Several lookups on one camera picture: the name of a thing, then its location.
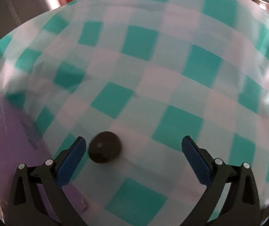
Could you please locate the brown wrinkled passion fruit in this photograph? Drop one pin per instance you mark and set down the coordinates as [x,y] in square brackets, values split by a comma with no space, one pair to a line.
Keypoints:
[104,147]

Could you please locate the teal white checkered tablecloth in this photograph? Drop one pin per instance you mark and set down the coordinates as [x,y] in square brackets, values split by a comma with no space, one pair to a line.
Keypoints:
[152,72]

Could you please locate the purple storage box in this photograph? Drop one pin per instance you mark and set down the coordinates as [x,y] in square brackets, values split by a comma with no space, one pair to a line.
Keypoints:
[20,142]

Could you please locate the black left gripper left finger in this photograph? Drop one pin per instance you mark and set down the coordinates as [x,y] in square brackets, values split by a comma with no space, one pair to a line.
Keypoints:
[25,206]

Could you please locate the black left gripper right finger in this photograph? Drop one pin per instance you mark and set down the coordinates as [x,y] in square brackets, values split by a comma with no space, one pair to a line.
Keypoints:
[231,196]

